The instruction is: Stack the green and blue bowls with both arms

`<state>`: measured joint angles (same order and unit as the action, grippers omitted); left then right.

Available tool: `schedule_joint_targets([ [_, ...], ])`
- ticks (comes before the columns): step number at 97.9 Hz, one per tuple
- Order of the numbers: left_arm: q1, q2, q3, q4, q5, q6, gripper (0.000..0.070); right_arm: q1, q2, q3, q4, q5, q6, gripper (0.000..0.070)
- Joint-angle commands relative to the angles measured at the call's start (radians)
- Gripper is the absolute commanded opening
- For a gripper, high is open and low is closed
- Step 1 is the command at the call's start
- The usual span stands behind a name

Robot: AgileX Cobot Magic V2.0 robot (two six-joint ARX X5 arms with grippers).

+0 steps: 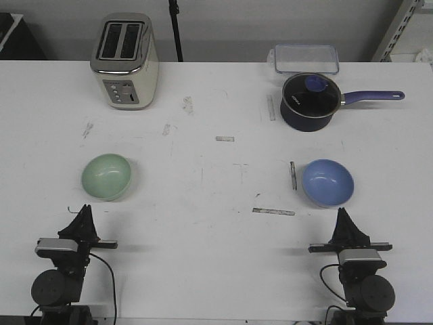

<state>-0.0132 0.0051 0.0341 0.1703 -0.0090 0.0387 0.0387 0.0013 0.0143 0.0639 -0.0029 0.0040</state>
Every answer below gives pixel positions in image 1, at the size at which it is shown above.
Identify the blue bowl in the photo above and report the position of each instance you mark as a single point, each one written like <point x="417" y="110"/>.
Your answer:
<point x="327" y="183"/>

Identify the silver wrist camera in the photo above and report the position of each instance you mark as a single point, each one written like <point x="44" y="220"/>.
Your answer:
<point x="54" y="247"/>
<point x="368" y="258"/>

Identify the green bowl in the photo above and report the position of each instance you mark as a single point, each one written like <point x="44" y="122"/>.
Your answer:
<point x="106" y="177"/>

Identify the glass lid with blue knob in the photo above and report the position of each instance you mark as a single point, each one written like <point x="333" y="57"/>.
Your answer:
<point x="311" y="95"/>

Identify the dark blue saucepan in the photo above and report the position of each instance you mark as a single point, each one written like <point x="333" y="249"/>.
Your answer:
<point x="308" y="124"/>

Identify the clear plastic food container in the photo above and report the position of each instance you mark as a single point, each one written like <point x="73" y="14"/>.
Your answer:
<point x="295" y="58"/>

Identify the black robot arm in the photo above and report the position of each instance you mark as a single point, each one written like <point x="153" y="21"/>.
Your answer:
<point x="57" y="291"/>
<point x="367" y="296"/>

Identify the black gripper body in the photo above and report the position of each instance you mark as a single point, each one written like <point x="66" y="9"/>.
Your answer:
<point x="338" y="246"/>
<point x="85" y="245"/>

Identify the white metal shelf rack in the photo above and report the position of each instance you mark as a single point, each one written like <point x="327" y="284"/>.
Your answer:
<point x="409" y="35"/>

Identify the cream two-slot toaster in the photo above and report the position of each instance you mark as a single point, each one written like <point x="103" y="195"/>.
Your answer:
<point x="125" y="62"/>

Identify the black tripod pole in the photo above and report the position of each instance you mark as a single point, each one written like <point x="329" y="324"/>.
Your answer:
<point x="173" y="8"/>

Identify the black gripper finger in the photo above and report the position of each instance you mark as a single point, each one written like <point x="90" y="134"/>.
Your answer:
<point x="77" y="227"/>
<point x="351" y="231"/>
<point x="339" y="233"/>
<point x="92" y="234"/>

